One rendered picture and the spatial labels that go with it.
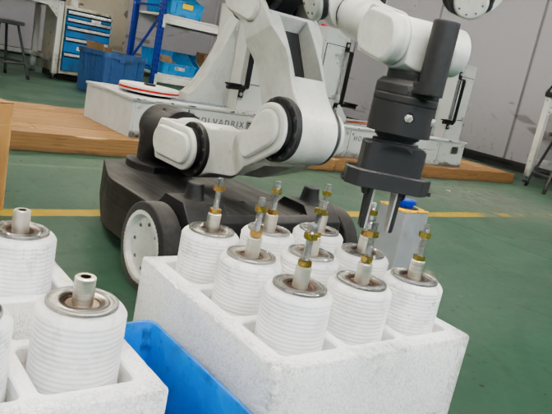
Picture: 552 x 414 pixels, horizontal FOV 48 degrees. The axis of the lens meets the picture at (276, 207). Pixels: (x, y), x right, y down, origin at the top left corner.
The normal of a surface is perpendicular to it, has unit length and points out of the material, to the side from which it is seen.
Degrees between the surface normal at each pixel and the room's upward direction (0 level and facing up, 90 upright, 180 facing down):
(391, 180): 90
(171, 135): 90
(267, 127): 90
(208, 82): 90
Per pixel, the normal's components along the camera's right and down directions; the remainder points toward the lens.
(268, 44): -0.67, 0.41
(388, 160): 0.02, 0.22
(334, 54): 0.61, 0.29
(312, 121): 0.63, -0.13
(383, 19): -0.92, -0.11
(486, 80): -0.77, -0.01
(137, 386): 0.19, -0.96
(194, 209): 0.57, -0.47
